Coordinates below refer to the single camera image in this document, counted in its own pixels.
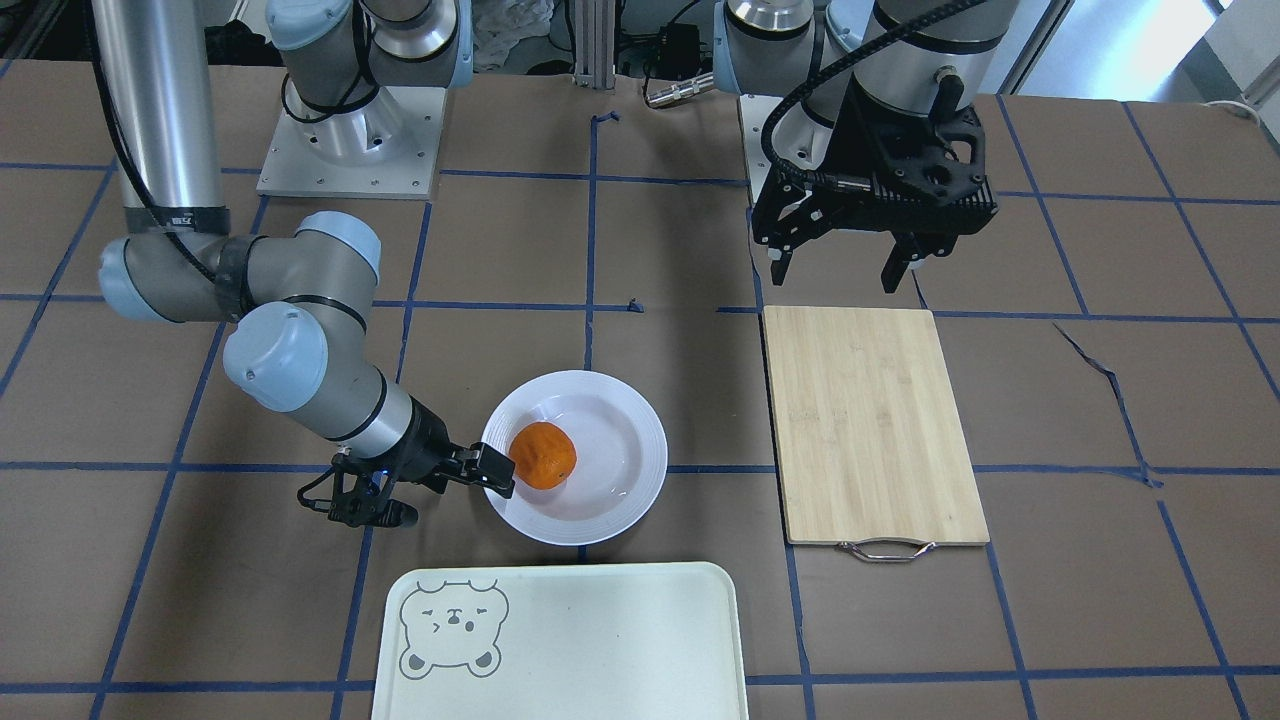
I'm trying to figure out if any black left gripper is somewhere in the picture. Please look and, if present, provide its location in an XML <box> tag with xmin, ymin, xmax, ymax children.
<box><xmin>751</xmin><ymin>76</ymin><xmax>998</xmax><ymax>293</ymax></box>

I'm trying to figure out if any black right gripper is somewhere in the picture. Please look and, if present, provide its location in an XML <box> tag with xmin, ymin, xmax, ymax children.
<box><xmin>297</xmin><ymin>402</ymin><xmax>515</xmax><ymax>528</ymax></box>

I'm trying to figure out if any orange fruit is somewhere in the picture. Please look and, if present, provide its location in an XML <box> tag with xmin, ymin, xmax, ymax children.
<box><xmin>509</xmin><ymin>421</ymin><xmax>579</xmax><ymax>491</ymax></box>

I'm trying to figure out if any white round plate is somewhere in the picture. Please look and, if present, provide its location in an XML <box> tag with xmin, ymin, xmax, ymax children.
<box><xmin>483</xmin><ymin>370</ymin><xmax>668</xmax><ymax>546</ymax></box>

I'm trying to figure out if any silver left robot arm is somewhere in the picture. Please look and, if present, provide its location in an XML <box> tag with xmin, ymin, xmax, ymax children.
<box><xmin>713</xmin><ymin>1</ymin><xmax>1018</xmax><ymax>293</ymax></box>

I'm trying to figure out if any cream bear tray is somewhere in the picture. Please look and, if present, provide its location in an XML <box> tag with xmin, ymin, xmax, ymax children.
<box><xmin>372</xmin><ymin>561</ymin><xmax>750</xmax><ymax>719</ymax></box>

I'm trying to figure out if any bamboo cutting board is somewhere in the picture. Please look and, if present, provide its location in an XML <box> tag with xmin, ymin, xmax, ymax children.
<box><xmin>762</xmin><ymin>305</ymin><xmax>989</xmax><ymax>562</ymax></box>

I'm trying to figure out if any black power adapter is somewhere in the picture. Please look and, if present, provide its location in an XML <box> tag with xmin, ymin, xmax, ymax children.
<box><xmin>653</xmin><ymin>22</ymin><xmax>701</xmax><ymax>79</ymax></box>

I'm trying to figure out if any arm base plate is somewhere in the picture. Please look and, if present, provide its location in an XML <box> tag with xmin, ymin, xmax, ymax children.
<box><xmin>257</xmin><ymin>86</ymin><xmax>449</xmax><ymax>200</ymax></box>
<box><xmin>739</xmin><ymin>94</ymin><xmax>861</xmax><ymax>211</ymax></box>

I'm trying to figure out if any aluminium frame post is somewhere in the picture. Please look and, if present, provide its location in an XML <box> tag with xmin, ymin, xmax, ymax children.
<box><xmin>566</xmin><ymin>1</ymin><xmax>620</xmax><ymax>94</ymax></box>

